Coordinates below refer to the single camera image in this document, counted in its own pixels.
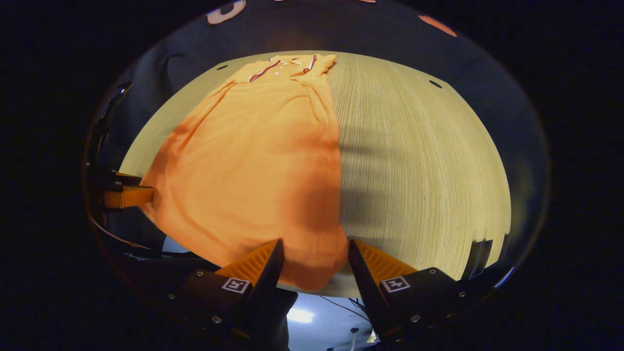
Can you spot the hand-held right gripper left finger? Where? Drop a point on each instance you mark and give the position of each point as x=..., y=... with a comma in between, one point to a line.
x=265, y=287

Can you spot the orange T-shirt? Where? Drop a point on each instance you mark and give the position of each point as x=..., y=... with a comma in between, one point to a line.
x=253, y=165

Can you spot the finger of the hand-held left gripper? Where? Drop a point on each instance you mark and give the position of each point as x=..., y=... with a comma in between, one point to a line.
x=124, y=178
x=129, y=197

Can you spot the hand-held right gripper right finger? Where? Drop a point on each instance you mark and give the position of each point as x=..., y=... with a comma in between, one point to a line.
x=365, y=292

